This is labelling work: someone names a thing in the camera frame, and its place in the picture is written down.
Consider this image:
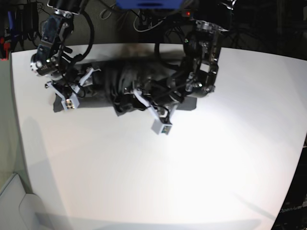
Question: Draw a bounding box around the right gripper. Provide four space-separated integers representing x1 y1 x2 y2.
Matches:
45 67 101 102

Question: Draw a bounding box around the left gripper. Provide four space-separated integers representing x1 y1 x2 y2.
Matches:
123 87 185 124

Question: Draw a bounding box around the dark grey t-shirt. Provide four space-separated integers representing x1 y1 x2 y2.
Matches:
53 59 197 116

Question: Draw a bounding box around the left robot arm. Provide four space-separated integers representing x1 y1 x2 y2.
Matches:
116 0 235 123

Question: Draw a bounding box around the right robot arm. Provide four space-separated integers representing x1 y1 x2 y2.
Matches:
30 0 94 99

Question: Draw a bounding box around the red clamp at left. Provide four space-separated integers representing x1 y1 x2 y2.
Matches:
0 36 11 61

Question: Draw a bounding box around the blue black tool rack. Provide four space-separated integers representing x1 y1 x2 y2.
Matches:
7 1 39 41

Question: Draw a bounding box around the black power strip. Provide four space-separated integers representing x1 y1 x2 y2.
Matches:
181 9 199 19

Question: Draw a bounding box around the blue box overhead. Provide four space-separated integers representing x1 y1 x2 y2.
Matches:
116 0 183 9

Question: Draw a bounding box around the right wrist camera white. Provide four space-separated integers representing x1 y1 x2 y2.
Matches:
61 94 80 111

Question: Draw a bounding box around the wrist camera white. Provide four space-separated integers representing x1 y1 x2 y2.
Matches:
61 94 80 111
151 120 173 135

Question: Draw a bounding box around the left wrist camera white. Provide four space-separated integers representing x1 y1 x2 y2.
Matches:
151 120 173 135

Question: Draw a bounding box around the white cable loop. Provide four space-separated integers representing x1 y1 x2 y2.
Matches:
133 14 166 33

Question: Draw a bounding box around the black floor cable bundle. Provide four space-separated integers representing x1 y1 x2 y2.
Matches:
223 14 307 56

